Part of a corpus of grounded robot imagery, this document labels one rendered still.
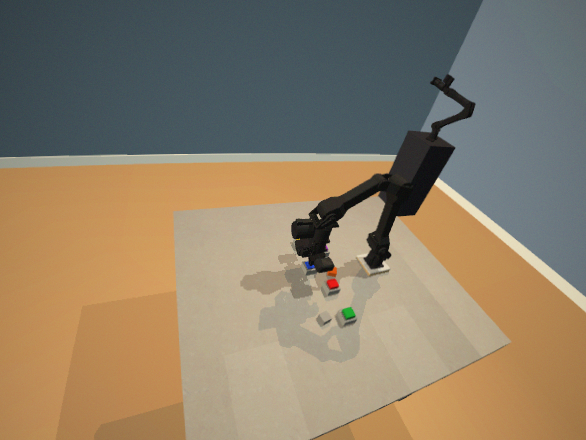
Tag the green button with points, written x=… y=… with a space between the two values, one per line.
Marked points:
x=347 y=316

